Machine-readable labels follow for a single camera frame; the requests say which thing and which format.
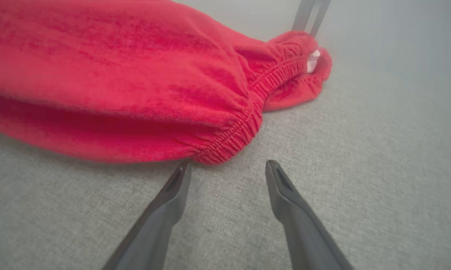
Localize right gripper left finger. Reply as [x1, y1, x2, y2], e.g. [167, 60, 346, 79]
[102, 162, 192, 270]

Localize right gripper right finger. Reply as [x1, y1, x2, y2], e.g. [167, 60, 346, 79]
[265, 160, 353, 270]

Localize red elastic-waist shorts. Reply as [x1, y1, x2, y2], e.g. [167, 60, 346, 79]
[0, 0, 333, 165]

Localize grey metal partition post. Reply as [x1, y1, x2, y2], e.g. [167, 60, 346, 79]
[292, 0, 331, 38]

